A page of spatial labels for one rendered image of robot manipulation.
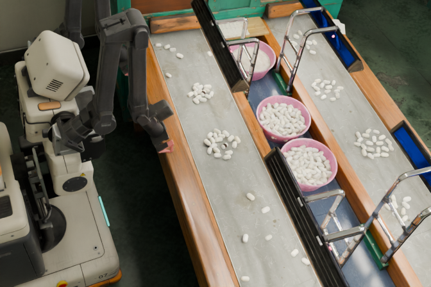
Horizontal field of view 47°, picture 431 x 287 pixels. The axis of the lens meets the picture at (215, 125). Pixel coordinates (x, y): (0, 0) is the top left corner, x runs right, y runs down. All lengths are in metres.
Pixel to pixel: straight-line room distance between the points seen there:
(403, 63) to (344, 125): 1.79
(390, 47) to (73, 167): 2.97
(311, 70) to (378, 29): 1.81
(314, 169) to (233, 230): 0.50
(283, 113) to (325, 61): 0.49
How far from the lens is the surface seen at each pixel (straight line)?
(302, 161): 2.30
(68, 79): 1.73
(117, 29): 1.45
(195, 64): 2.63
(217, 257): 1.97
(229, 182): 2.17
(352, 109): 2.61
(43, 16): 3.59
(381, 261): 2.19
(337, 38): 2.41
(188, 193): 2.09
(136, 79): 1.61
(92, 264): 2.49
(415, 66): 4.25
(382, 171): 2.41
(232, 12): 2.86
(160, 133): 1.85
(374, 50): 4.25
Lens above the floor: 2.54
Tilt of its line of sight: 50 degrees down
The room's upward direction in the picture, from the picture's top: 9 degrees clockwise
